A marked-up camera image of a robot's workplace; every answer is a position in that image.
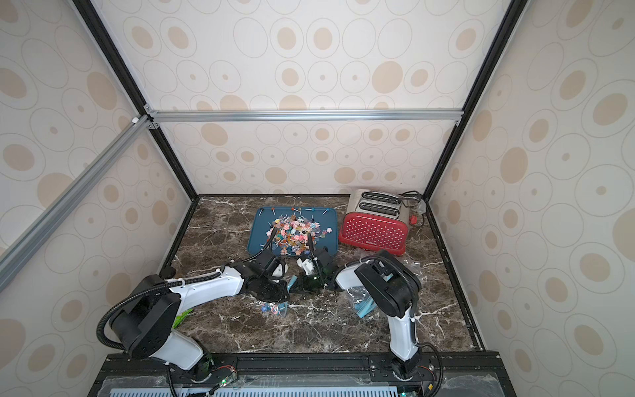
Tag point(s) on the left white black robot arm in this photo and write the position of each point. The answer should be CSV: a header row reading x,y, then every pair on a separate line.
x,y
143,324

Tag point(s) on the brown spice jar black cap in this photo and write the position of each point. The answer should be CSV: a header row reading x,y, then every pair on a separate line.
x,y
167,273

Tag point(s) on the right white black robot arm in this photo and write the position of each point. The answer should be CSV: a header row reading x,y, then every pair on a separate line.
x,y
391,285

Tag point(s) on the red silver toaster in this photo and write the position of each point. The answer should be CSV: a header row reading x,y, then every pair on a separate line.
x,y
376,221

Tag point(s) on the candy ziploc bag front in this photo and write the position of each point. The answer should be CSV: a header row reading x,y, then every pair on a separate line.
x,y
362,303

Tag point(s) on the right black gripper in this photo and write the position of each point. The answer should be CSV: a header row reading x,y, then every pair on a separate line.
x,y
321,265

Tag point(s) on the teal plastic tray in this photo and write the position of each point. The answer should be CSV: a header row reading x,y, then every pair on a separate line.
x,y
292,231

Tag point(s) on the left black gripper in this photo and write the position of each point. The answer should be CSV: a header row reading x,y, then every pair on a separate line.
x,y
283,295

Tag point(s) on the candy ziploc bag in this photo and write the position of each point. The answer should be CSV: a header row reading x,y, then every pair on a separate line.
x,y
279,309
362,303

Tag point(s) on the poured candy pile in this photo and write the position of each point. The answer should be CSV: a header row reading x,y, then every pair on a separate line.
x,y
295,232

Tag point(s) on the green snack packet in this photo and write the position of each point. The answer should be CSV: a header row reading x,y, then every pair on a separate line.
x,y
181,317

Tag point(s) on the horizontal aluminium frame bar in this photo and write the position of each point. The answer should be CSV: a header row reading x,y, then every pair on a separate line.
x,y
332,115

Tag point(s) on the left slanted aluminium frame bar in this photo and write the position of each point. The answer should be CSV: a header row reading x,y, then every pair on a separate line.
x,y
27,245

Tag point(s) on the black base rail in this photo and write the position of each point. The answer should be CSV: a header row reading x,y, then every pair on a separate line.
x,y
307,374

